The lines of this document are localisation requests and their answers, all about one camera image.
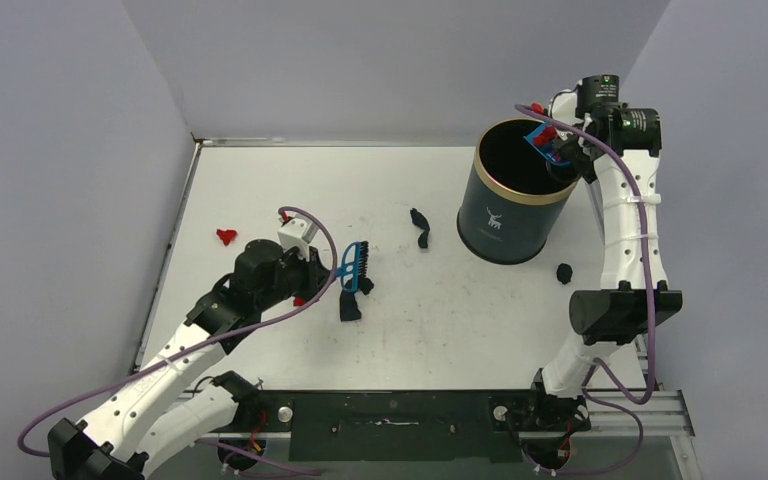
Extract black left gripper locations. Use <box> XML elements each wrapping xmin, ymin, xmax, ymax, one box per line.
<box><xmin>257</xmin><ymin>242</ymin><xmax>335</xmax><ymax>311</ymax></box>

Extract blue plastic dustpan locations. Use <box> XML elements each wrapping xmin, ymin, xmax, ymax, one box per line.
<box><xmin>523</xmin><ymin>123</ymin><xmax>571</xmax><ymax>168</ymax></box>

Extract blue hand brush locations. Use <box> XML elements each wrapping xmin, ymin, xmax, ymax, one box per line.
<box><xmin>337</xmin><ymin>241</ymin><xmax>372</xmax><ymax>295</ymax></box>

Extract small red paper scrap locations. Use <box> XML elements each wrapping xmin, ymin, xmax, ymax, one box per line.
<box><xmin>532</xmin><ymin>124</ymin><xmax>557</xmax><ymax>149</ymax></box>

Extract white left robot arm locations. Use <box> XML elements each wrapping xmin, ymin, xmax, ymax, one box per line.
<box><xmin>47</xmin><ymin>240</ymin><xmax>336</xmax><ymax>479</ymax></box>

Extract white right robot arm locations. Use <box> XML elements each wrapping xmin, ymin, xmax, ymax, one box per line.
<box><xmin>518</xmin><ymin>74</ymin><xmax>683</xmax><ymax>429</ymax></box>

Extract red paper scrap far left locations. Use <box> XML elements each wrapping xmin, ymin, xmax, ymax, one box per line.
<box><xmin>215</xmin><ymin>229</ymin><xmax>238</xmax><ymax>246</ymax></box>

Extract dark green waste bin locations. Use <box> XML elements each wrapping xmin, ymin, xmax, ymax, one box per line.
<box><xmin>456</xmin><ymin>118</ymin><xmax>576</xmax><ymax>265</ymax></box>

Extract large black paper scrap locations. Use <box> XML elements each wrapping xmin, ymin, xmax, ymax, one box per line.
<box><xmin>339</xmin><ymin>278</ymin><xmax>374</xmax><ymax>322</ymax></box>

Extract small black paper ball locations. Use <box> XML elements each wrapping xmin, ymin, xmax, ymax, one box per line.
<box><xmin>556</xmin><ymin>263</ymin><xmax>574</xmax><ymax>285</ymax></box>

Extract black paper scrap near bin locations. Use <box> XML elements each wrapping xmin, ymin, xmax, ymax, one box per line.
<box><xmin>410</xmin><ymin>208</ymin><xmax>431</xmax><ymax>250</ymax></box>

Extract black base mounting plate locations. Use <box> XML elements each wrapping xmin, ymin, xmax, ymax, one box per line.
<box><xmin>218</xmin><ymin>390</ymin><xmax>591</xmax><ymax>463</ymax></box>

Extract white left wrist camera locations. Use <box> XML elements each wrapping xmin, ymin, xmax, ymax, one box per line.
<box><xmin>277</xmin><ymin>218</ymin><xmax>312</xmax><ymax>261</ymax></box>

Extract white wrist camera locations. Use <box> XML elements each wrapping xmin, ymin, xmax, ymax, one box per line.
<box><xmin>548</xmin><ymin>89</ymin><xmax>584</xmax><ymax>127</ymax></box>
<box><xmin>277</xmin><ymin>218</ymin><xmax>312</xmax><ymax>261</ymax></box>

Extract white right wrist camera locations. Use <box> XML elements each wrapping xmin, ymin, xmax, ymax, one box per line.
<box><xmin>548</xmin><ymin>89</ymin><xmax>584</xmax><ymax>127</ymax></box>

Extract aluminium rail frame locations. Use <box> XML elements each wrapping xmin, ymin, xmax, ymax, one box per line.
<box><xmin>584</xmin><ymin>337</ymin><xmax>695</xmax><ymax>438</ymax></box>

